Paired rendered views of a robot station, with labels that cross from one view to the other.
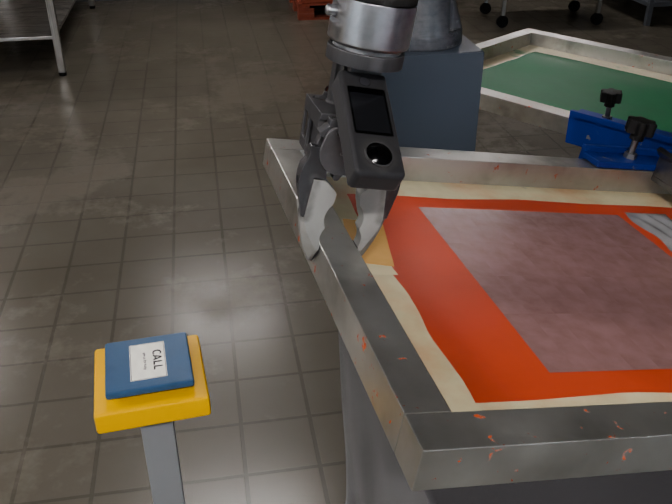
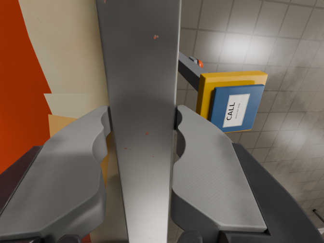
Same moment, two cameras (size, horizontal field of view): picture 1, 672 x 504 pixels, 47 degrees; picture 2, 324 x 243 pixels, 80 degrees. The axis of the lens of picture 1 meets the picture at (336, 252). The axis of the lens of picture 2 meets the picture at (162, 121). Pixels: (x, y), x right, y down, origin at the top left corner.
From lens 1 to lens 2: 67 cm
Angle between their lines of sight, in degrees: 36
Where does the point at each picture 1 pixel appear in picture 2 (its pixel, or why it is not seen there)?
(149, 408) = (239, 75)
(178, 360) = (219, 108)
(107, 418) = (260, 73)
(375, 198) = (50, 185)
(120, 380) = (254, 96)
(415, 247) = (14, 159)
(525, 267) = not seen: outside the picture
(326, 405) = not seen: hidden behind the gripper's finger
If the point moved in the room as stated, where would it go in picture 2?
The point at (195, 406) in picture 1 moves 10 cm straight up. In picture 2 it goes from (212, 75) to (242, 97)
